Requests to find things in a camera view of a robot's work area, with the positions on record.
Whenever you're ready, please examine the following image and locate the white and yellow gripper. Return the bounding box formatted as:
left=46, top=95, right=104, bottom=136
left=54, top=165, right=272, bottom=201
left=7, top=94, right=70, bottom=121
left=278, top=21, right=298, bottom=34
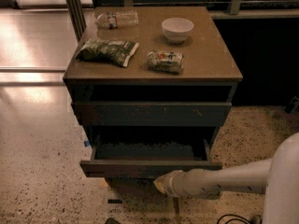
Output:
left=153, top=170, right=184, bottom=197

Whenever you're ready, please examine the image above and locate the drawer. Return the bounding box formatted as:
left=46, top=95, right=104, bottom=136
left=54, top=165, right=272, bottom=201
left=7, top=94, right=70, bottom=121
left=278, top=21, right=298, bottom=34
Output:
left=80, top=140, right=222, bottom=179
left=72, top=102, right=232, bottom=127

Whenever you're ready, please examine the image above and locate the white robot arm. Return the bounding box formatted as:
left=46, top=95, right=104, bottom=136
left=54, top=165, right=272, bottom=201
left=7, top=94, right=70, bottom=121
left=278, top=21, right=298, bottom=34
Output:
left=154, top=133, right=299, bottom=224

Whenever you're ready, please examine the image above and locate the brown wooden drawer cabinet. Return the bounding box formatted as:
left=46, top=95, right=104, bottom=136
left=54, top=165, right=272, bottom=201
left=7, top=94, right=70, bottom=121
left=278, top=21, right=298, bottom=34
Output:
left=62, top=6, right=244, bottom=147

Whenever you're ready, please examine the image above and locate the blue tape piece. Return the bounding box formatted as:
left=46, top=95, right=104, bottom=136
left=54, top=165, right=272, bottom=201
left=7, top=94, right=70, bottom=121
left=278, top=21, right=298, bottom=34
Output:
left=83, top=140, right=91, bottom=147

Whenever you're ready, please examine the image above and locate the crushed drink can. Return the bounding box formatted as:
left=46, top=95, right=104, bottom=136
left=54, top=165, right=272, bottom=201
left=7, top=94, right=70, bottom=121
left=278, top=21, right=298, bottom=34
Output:
left=147, top=50, right=184, bottom=74

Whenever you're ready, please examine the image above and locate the dark object at right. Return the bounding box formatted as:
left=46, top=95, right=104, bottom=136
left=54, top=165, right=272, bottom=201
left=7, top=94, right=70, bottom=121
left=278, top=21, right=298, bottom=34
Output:
left=284, top=96, right=299, bottom=114

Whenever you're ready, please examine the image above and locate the green snack bag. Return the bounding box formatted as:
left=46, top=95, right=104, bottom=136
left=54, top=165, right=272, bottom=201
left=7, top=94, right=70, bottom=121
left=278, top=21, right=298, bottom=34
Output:
left=76, top=38, right=139, bottom=67

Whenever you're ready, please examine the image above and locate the white ceramic bowl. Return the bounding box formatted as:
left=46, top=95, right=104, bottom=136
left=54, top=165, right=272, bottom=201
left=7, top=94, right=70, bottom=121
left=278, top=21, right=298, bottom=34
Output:
left=162, top=18, right=194, bottom=44

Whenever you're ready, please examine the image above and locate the clear plastic water bottle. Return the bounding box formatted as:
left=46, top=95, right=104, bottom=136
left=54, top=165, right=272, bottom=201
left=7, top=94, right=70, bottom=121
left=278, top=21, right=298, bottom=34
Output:
left=95, top=10, right=139, bottom=29

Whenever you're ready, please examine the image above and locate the black cable on floor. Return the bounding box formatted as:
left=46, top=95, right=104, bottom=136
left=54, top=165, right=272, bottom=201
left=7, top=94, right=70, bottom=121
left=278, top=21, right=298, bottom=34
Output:
left=216, top=214, right=263, bottom=224

